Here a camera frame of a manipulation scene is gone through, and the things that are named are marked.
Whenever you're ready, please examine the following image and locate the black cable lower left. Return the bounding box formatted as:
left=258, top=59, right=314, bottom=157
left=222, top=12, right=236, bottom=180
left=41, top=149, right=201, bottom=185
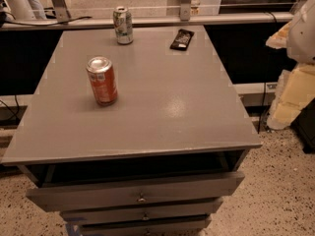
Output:
left=0, top=94, right=22, bottom=123

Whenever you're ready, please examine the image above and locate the middle grey drawer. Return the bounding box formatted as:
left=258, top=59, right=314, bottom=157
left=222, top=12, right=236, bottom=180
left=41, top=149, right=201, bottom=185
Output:
left=60, top=198, right=222, bottom=225

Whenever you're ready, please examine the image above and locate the grey drawer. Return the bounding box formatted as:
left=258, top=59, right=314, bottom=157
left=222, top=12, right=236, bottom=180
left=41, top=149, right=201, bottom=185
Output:
left=80, top=215, right=211, bottom=236
left=60, top=198, right=222, bottom=225
left=27, top=171, right=244, bottom=211

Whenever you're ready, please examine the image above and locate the left metal bracket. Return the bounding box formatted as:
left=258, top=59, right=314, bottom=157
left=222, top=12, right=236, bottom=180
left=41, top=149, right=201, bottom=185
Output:
left=51, top=0, right=71, bottom=22

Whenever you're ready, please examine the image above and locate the black cable on rail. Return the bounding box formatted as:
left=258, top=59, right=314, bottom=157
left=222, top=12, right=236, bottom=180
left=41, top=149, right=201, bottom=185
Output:
left=0, top=11, right=94, bottom=27

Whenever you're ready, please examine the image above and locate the centre metal bracket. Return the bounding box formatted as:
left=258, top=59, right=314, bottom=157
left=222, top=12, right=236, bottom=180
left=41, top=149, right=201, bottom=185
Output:
left=180, top=0, right=191, bottom=21

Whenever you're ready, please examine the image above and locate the grey drawer cabinet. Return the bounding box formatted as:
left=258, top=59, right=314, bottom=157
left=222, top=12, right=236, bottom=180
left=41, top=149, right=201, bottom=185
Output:
left=0, top=25, right=263, bottom=236

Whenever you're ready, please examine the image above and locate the bottom grey drawer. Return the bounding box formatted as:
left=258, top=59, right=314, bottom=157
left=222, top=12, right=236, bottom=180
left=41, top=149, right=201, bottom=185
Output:
left=80, top=215, right=211, bottom=236

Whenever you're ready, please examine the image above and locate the green white soda can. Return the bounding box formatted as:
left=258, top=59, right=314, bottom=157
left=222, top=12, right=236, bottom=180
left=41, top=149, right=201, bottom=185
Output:
left=113, top=6, right=133, bottom=44

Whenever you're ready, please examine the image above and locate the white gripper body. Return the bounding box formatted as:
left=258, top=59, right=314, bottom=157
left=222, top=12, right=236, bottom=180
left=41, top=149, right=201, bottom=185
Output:
left=286, top=0, right=315, bottom=64

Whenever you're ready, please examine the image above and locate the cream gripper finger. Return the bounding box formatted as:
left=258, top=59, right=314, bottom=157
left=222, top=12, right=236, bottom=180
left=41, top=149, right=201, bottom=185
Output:
left=267, top=64, right=315, bottom=130
left=266, top=22, right=291, bottom=49

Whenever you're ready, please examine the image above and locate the grey metal rail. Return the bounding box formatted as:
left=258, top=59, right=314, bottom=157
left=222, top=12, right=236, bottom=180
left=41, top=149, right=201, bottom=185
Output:
left=0, top=12, right=293, bottom=31

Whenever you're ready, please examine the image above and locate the black rxbar chocolate bar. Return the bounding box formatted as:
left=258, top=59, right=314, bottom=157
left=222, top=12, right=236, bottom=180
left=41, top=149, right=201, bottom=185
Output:
left=170, top=29, right=195, bottom=51

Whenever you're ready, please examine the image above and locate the orange soda can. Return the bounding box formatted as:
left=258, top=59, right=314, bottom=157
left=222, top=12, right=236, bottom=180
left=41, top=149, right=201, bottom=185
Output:
left=86, top=56, right=118, bottom=105

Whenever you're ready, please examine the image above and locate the top grey drawer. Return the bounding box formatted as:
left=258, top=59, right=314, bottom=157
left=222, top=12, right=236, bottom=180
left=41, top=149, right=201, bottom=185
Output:
left=27, top=171, right=244, bottom=211

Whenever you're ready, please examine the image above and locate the white pipe top left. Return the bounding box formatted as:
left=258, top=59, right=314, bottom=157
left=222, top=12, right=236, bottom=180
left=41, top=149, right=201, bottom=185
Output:
left=6, top=0, right=46, bottom=20

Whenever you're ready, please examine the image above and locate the metal bracket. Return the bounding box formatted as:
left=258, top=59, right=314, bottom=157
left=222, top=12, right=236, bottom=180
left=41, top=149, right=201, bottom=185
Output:
left=180, top=0, right=191, bottom=21
left=51, top=0, right=71, bottom=22

